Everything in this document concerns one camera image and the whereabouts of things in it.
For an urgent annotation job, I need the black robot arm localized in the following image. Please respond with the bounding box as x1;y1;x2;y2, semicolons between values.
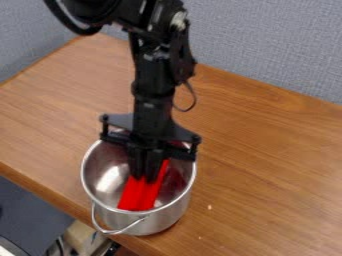
42;0;201;182

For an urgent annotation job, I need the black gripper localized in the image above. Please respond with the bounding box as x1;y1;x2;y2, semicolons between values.
98;96;201;183

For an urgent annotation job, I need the red plastic block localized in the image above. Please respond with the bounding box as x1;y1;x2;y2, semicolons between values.
117;160;169;211

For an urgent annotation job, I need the beige box under table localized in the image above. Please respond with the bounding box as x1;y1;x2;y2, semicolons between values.
61;221;110;256

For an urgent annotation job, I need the shiny metal pot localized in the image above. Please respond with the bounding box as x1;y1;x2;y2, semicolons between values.
80;140;196;236

